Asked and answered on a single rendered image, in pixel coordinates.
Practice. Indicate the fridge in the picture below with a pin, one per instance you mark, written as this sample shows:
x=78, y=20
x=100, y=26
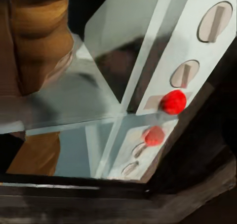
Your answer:
x=221, y=209

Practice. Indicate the microwave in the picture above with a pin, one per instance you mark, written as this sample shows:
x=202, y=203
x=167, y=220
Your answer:
x=123, y=101

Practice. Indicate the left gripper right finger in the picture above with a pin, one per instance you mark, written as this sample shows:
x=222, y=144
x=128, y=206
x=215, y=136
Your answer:
x=229, y=134

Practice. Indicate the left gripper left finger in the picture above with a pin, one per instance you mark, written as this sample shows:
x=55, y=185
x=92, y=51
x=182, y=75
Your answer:
x=12, y=136

